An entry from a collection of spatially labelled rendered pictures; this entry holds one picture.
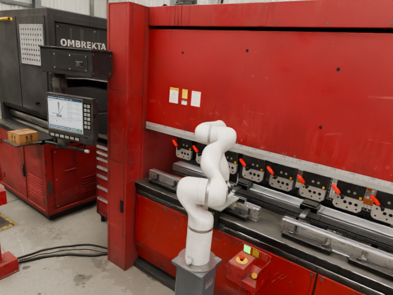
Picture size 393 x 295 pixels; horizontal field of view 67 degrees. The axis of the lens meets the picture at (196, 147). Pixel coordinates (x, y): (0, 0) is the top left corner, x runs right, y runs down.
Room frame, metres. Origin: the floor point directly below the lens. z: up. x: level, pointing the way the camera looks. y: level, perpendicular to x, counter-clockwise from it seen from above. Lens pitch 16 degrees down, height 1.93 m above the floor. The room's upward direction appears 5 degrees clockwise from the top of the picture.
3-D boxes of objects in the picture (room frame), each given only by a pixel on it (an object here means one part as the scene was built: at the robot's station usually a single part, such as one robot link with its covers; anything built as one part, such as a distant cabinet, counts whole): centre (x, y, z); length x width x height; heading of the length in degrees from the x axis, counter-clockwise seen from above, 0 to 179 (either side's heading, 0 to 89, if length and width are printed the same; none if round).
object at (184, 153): (2.29, 0.08, 1.26); 0.15 x 0.09 x 0.17; 56
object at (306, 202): (1.89, -0.80, 1.01); 0.26 x 0.12 x 0.05; 146
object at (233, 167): (2.07, -0.25, 1.26); 0.15 x 0.09 x 0.17; 56
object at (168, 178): (2.36, 0.18, 0.92); 0.50 x 0.06 x 0.10; 56
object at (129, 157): (2.75, 0.43, 1.15); 0.85 x 0.25 x 2.30; 146
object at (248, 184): (2.19, -0.36, 1.01); 0.26 x 0.12 x 0.05; 146
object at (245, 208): (2.02, -0.32, 0.92); 0.39 x 0.06 x 0.10; 56
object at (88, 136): (2.31, 0.98, 1.42); 0.45 x 0.12 x 0.36; 70
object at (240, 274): (1.56, -0.38, 0.75); 0.20 x 0.16 x 0.18; 52
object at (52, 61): (2.41, 1.00, 1.53); 0.51 x 0.25 x 0.85; 70
